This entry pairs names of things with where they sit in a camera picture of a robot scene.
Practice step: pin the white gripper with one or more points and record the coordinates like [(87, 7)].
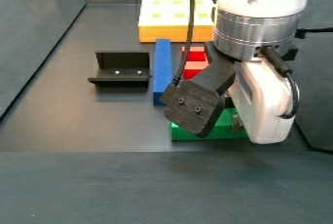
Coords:
[(261, 95)]

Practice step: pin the green long block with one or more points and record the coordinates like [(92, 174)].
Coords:
[(221, 132)]

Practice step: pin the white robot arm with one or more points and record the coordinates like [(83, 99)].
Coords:
[(254, 31)]

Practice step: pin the yellow board with slots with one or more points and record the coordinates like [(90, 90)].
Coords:
[(163, 20)]

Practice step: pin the red cross-shaped block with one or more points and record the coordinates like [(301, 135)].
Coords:
[(197, 62)]

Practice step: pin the blue long block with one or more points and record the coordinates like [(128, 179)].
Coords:
[(162, 69)]

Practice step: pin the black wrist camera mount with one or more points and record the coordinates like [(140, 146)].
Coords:
[(194, 103)]

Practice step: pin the black angle bracket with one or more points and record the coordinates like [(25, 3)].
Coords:
[(122, 67)]

